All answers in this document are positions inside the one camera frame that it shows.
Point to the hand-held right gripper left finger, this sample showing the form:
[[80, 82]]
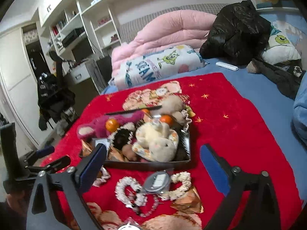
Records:
[[93, 167]]

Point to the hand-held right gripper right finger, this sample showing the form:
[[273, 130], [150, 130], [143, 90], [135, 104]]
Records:
[[214, 170]]

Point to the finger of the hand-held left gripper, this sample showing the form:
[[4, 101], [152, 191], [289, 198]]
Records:
[[60, 161], [45, 150]]

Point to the tangerine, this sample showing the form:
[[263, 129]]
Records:
[[145, 111], [112, 125], [166, 119]]

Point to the black shallow box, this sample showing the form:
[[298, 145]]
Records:
[[156, 165]]

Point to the person's left hand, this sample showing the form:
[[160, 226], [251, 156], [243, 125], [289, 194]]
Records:
[[15, 203]]

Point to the barcode label packet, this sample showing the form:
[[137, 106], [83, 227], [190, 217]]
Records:
[[100, 140]]

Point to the cream crochet scrunchie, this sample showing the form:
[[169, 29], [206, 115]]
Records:
[[182, 177]]

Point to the white crochet scrunchie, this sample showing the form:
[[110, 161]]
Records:
[[120, 189]]

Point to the brown ball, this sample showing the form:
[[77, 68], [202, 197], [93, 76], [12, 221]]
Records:
[[129, 152]]

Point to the red bear-print blanket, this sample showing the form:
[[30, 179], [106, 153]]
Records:
[[239, 136]]

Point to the black scrunchie with white lace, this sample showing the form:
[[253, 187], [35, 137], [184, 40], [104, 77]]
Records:
[[122, 136]]

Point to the pink plush bear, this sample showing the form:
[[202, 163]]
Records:
[[96, 124]]

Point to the black clothes on chair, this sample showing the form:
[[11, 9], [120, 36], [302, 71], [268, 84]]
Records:
[[55, 95]]

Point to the grey round tin in packet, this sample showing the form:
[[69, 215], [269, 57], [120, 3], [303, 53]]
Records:
[[157, 182]]

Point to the black lace-trimmed scrunchie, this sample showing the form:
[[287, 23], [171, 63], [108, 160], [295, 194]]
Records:
[[185, 116]]

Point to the cream plush rabbit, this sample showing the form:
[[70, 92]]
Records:
[[153, 136]]

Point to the silver pin badge in packet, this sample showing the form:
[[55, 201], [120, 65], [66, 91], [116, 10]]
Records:
[[130, 226]]

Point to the bed with blue sheet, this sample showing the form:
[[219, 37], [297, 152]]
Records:
[[263, 115]]

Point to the beige plush toy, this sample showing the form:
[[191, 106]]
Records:
[[172, 105]]

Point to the grey drawer cabinet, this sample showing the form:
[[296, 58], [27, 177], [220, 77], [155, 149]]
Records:
[[79, 74]]

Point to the black office chair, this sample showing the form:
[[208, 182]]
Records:
[[58, 67]]

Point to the hanging black garment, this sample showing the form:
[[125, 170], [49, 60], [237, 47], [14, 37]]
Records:
[[36, 60]]

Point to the black computer tower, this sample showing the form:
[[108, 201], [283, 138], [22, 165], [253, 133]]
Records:
[[104, 69]]

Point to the blue fleece blanket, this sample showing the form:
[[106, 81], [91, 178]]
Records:
[[301, 115]]

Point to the white remote control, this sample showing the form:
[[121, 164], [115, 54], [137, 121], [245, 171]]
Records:
[[226, 66]]

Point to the monster print pillow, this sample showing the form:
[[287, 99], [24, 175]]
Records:
[[144, 74]]

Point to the black monitor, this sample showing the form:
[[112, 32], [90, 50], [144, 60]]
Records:
[[82, 50]]

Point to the dark clothing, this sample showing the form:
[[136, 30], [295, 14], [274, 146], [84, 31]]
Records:
[[275, 76]]

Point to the black printer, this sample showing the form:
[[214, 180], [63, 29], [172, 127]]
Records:
[[73, 37]]

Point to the row of red books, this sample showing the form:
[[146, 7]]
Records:
[[55, 31]]

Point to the small dark figurine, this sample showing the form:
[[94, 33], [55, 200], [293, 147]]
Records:
[[115, 38]]

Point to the cartoon-print pillow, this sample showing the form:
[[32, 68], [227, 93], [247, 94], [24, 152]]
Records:
[[280, 52]]

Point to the pink box on shelf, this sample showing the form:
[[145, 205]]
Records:
[[104, 20]]

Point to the black puffer jacket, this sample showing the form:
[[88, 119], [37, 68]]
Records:
[[235, 28]]

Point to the pink duvet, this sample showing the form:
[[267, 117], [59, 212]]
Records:
[[168, 33]]

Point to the grey checked headboard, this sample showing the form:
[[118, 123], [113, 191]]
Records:
[[134, 26]]

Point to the white wall bookshelf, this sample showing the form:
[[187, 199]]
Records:
[[96, 4]]

